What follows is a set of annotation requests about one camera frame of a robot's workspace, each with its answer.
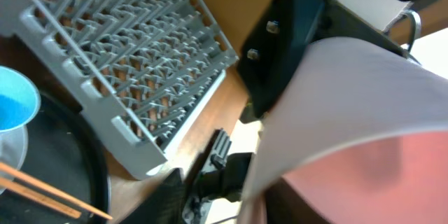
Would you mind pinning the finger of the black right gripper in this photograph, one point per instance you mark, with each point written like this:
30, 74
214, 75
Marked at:
217, 173

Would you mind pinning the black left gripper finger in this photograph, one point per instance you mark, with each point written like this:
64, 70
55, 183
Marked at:
164, 205

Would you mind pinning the pink cup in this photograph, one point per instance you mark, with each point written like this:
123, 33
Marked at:
360, 134

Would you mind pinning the blue cup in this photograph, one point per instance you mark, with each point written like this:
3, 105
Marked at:
20, 99

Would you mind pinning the grey dishwasher rack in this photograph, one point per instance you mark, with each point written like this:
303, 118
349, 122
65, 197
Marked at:
142, 70

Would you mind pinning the round black tray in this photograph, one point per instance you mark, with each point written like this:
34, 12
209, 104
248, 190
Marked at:
64, 153

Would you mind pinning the grey plate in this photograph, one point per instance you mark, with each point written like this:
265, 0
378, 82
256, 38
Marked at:
14, 145

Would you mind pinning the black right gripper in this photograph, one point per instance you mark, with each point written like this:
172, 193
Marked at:
273, 50

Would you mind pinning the wooden chopstick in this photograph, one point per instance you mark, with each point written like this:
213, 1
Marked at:
39, 198
52, 190

